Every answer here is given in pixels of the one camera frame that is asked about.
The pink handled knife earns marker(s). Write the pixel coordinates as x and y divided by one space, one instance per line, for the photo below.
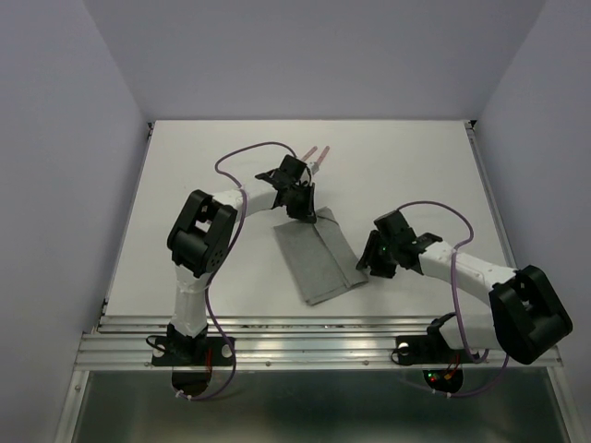
309 154

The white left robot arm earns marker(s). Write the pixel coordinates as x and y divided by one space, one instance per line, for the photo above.
201 237

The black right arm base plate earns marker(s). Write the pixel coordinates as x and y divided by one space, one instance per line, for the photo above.
428 348

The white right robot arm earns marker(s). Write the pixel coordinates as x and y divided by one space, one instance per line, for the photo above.
525 317

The pink handled fork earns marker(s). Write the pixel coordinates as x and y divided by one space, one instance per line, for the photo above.
321 158

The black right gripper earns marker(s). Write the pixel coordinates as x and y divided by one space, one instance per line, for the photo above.
368 254

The aluminium mounting rail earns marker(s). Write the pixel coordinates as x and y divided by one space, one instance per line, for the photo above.
262 343

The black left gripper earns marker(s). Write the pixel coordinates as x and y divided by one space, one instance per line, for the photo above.
307 211

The grey cloth napkin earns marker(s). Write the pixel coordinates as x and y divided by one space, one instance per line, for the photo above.
319 257

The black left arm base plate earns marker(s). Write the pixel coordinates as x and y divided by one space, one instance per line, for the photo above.
206 351

